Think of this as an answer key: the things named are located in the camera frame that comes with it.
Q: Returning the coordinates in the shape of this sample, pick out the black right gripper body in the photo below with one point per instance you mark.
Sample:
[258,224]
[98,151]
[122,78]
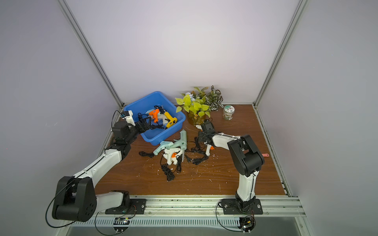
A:
[202,137]

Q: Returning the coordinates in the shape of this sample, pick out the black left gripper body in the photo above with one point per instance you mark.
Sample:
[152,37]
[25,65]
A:
[140,131]

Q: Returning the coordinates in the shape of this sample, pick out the white light-blue glue gun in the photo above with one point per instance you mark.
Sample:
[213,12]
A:
[163,118]

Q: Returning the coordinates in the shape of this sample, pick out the yellow glue gun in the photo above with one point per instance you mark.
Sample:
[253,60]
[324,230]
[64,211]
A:
[170,121]

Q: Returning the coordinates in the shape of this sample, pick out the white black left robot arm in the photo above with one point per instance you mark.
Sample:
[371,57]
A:
[76,199]

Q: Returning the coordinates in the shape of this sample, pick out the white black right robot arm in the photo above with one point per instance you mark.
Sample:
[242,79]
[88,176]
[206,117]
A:
[246,156]

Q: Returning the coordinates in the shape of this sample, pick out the blue plastic storage box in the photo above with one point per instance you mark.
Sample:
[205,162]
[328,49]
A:
[147,103]

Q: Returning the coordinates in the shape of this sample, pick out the long mint glue gun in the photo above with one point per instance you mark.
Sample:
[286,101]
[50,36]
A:
[182,142]

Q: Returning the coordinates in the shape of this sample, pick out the mint glue gun left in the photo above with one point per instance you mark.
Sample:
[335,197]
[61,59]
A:
[163,145]

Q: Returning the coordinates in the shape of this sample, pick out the white orange glue gun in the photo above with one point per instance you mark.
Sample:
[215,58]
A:
[171,155]

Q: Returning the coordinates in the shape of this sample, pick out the small clear glass jar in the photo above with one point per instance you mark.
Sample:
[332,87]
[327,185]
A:
[228,112]

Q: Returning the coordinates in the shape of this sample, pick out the green leafy potted plant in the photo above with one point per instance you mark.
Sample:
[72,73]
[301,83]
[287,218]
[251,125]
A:
[195,105]

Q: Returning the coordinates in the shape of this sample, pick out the striped dark leaf plant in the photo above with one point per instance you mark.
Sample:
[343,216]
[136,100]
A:
[214,99]

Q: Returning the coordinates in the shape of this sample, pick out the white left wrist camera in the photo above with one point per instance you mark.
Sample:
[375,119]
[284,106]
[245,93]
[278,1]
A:
[127,115]

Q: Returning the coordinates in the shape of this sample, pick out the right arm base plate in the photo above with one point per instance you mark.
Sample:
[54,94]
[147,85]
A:
[236,206]

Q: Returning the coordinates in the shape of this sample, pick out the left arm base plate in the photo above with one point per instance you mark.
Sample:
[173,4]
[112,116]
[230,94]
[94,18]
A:
[134,206]

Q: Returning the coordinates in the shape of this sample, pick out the aluminium front rail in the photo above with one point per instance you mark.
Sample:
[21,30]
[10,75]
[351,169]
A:
[194,211]

